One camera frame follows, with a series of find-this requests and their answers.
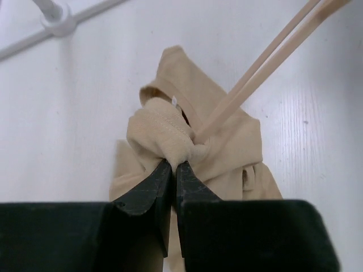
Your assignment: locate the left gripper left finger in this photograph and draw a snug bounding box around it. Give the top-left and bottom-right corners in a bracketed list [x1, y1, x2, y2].
[1, 161, 172, 271]

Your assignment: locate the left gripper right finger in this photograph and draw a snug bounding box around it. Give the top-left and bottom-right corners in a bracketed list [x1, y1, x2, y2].
[176, 162, 340, 271]

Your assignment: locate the beige t shirt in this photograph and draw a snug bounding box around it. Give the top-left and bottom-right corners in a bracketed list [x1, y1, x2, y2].
[108, 44, 284, 272]

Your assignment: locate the white clothes rack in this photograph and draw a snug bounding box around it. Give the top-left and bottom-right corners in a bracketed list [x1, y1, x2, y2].
[1, 0, 122, 60]

